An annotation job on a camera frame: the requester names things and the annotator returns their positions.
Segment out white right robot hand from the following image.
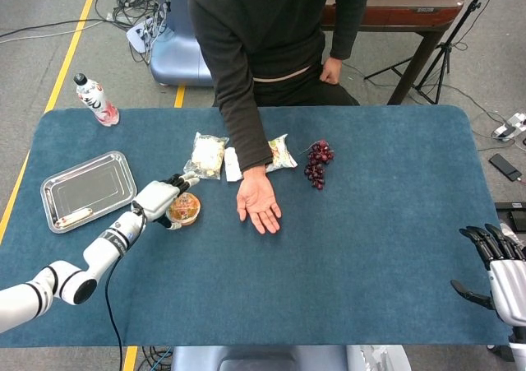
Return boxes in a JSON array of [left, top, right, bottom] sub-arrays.
[[450, 222, 526, 327]]

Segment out person's right hand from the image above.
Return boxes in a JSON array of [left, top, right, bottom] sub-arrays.
[[236, 165, 283, 235]]

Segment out person's left hand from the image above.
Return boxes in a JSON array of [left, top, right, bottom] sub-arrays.
[[318, 55, 344, 86]]

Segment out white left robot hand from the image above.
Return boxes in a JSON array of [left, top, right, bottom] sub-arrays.
[[131, 171, 201, 231]]

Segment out round packaged snack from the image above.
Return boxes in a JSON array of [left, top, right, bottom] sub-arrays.
[[166, 192, 202, 228]]

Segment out person's left forearm dark sleeve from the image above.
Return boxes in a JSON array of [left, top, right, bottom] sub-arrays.
[[328, 0, 374, 60]]

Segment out person's right forearm dark sleeve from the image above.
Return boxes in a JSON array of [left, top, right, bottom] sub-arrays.
[[219, 78, 269, 174]]

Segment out small white packet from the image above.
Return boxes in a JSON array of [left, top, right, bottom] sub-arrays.
[[224, 146, 244, 182]]

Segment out green yellow snack bag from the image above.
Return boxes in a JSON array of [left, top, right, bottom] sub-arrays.
[[265, 134, 299, 174]]

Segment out silver metal tray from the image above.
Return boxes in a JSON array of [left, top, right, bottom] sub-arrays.
[[39, 151, 138, 234]]

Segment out clear bag of bread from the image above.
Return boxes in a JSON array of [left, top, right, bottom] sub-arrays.
[[182, 131, 230, 181]]

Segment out bunch of red grapes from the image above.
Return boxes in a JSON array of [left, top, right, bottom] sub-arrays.
[[298, 139, 335, 191]]

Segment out person's torso dark sweater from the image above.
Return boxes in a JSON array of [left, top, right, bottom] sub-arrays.
[[187, 0, 374, 108]]

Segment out black box device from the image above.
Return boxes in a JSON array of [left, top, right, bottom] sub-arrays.
[[495, 201, 526, 226]]

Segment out wrapped sausage snack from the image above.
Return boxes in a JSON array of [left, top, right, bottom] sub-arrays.
[[54, 206, 95, 229]]

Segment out wooden billiard table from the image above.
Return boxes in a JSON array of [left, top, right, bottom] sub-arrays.
[[320, 0, 465, 105]]

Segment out blue table mat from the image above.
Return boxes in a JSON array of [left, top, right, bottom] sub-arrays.
[[0, 105, 510, 350]]

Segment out black tripod stand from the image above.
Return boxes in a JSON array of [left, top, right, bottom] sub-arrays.
[[363, 0, 498, 105]]

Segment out white red drink bottle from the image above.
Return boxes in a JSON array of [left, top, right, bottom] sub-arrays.
[[72, 72, 121, 128]]

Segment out black smartphone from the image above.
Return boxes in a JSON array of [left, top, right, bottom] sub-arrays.
[[488, 153, 523, 182]]

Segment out light blue machine base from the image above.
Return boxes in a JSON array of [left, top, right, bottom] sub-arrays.
[[150, 0, 215, 87]]

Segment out grey blue robot torso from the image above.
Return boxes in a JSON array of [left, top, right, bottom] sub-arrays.
[[170, 345, 412, 371]]

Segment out white power strip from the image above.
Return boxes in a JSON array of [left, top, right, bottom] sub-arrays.
[[491, 114, 526, 140]]

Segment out white plug board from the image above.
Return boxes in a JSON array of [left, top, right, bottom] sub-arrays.
[[125, 21, 162, 54]]

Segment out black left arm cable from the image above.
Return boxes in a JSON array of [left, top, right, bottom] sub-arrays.
[[104, 210, 147, 371]]

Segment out tangled black floor cables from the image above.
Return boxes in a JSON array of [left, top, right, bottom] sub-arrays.
[[95, 0, 172, 66]]

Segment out long black floor cable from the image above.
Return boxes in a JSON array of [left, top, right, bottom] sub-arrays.
[[0, 16, 108, 39]]

